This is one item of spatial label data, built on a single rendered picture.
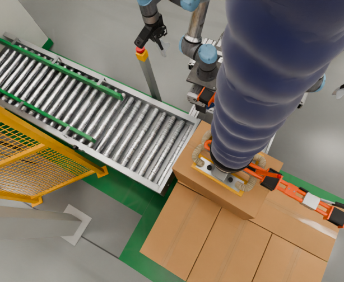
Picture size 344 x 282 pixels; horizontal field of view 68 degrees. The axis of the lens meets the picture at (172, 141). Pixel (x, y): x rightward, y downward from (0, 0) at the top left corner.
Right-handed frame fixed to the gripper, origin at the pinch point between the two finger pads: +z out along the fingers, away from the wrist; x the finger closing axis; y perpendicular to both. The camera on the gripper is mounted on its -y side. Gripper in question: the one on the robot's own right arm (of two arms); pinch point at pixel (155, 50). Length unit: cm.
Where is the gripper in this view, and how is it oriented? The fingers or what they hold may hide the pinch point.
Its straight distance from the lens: 143.3
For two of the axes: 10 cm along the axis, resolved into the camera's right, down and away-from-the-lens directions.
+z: 1.1, 3.2, 9.4
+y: 7.3, -6.7, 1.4
